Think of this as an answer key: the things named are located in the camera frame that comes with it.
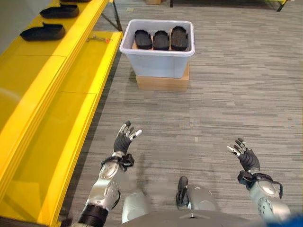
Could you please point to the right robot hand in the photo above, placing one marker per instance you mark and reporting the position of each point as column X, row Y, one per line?
column 249, row 159

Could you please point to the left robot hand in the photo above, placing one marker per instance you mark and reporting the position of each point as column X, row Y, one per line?
column 121, row 142

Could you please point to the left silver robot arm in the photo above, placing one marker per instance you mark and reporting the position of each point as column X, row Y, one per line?
column 104, row 189

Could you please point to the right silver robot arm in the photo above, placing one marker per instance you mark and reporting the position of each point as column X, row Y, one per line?
column 265, row 196

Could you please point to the yellow metal shelf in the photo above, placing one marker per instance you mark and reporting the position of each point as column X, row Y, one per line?
column 52, row 99

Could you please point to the white plastic box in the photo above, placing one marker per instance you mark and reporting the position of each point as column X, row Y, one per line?
column 158, row 47

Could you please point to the dark metal shelf leg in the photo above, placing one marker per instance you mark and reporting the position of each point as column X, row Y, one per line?
column 114, row 16

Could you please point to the brown cardboard box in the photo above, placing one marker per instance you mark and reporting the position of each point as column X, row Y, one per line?
column 154, row 2

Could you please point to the dark robot foot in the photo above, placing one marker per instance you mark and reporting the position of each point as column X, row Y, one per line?
column 182, row 192

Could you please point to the silver robot body and legs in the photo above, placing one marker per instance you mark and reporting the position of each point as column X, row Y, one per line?
column 170, row 208

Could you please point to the black sole-shaped part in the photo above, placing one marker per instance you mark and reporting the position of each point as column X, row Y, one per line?
column 161, row 40
column 60, row 11
column 143, row 39
column 179, row 38
column 43, row 32
column 74, row 1

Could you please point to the yellow and black furniture frame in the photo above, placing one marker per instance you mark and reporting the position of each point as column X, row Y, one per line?
column 236, row 2

